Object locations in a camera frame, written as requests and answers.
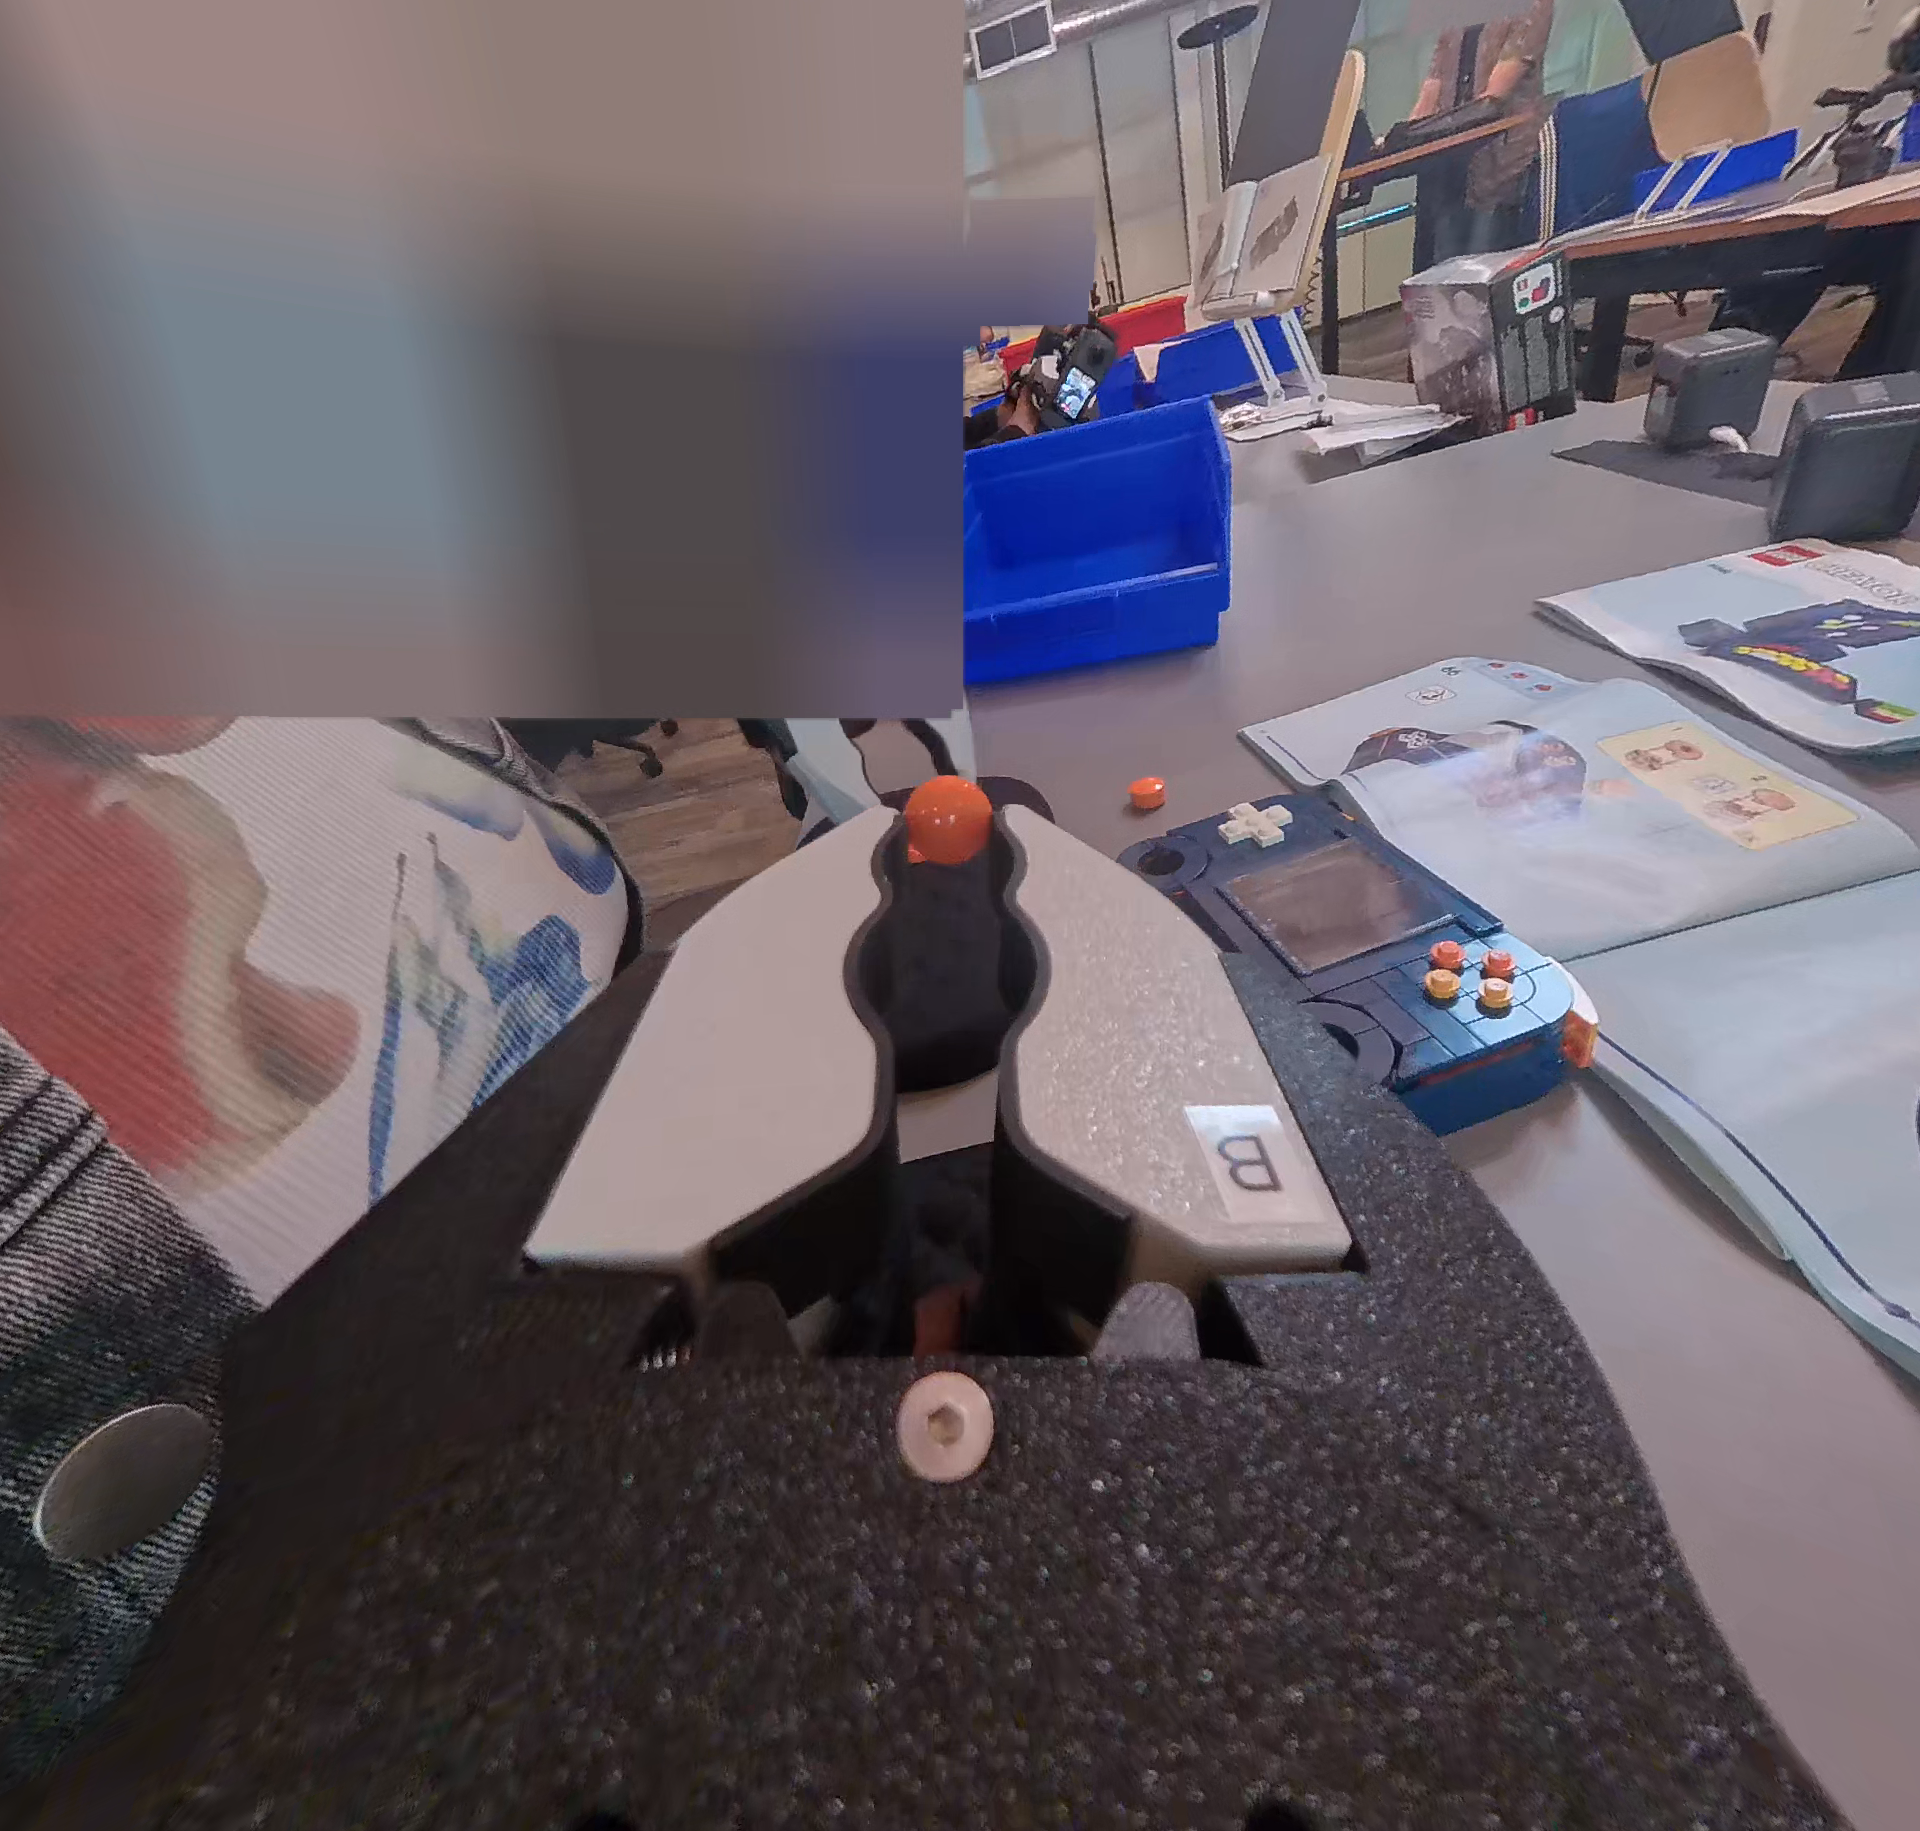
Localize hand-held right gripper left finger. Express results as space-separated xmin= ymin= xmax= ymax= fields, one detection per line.
xmin=521 ymin=806 xmax=911 ymax=1356

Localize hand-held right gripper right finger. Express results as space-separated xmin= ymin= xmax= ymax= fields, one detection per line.
xmin=982 ymin=804 xmax=1355 ymax=1290

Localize blue brick game console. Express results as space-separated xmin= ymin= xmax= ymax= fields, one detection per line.
xmin=1115 ymin=788 xmax=1602 ymax=1138

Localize orange round toy piece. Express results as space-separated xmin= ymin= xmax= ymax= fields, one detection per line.
xmin=900 ymin=776 xmax=995 ymax=868

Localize person's white printed shirt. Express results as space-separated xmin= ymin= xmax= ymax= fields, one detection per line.
xmin=0 ymin=718 xmax=632 ymax=1308

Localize open light blue instruction booklet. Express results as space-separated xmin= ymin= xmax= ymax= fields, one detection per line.
xmin=1237 ymin=656 xmax=1920 ymax=1380

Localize loose white papers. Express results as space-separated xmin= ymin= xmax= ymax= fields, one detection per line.
xmin=1218 ymin=394 xmax=1472 ymax=466

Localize closed instruction booklet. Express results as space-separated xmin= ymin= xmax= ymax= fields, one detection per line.
xmin=1535 ymin=538 xmax=1920 ymax=758

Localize black desk mat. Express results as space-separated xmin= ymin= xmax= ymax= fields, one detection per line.
xmin=1551 ymin=428 xmax=1787 ymax=510

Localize dark cardboard box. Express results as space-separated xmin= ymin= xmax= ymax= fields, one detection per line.
xmin=1397 ymin=249 xmax=1581 ymax=438

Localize white book stand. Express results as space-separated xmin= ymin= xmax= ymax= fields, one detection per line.
xmin=1191 ymin=157 xmax=1333 ymax=420

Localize small grey box device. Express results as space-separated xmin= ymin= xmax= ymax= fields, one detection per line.
xmin=1641 ymin=326 xmax=1782 ymax=454

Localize large grey box device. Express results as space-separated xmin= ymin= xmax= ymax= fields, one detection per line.
xmin=1765 ymin=372 xmax=1920 ymax=546

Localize wooden desk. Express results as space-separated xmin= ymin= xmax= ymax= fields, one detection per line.
xmin=1333 ymin=107 xmax=1920 ymax=408

